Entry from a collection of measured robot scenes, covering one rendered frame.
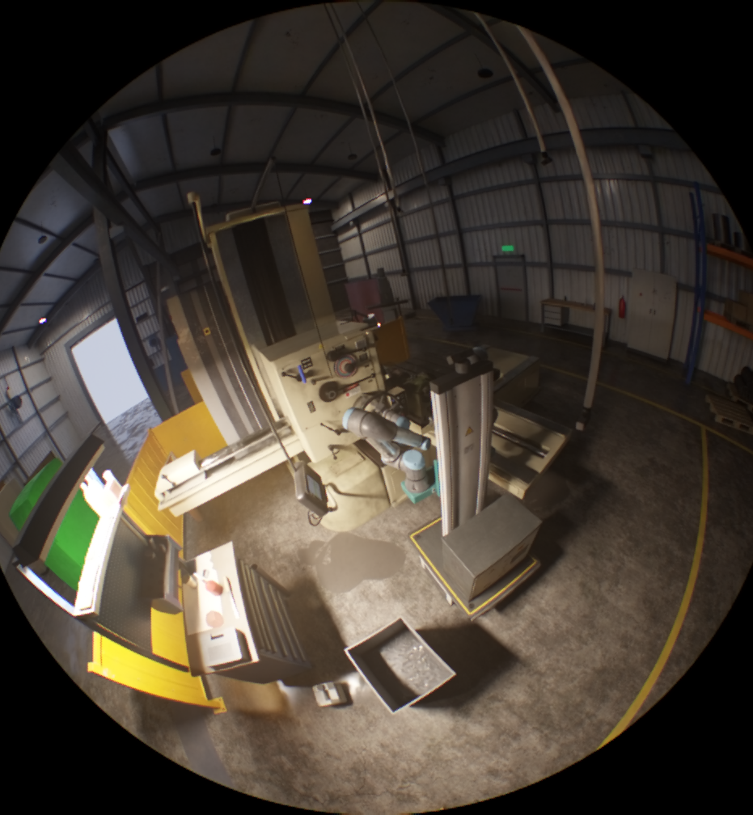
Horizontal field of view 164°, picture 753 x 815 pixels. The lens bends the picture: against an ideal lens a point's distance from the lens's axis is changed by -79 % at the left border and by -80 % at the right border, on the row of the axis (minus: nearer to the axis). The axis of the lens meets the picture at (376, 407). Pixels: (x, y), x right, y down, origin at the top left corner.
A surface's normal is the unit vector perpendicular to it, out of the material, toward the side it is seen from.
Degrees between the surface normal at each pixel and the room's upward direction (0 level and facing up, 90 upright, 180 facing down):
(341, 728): 0
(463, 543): 0
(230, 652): 0
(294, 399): 90
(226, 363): 90
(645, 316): 90
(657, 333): 90
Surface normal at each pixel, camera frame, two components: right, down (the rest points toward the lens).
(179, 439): 0.54, 0.32
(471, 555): -0.21, -0.84
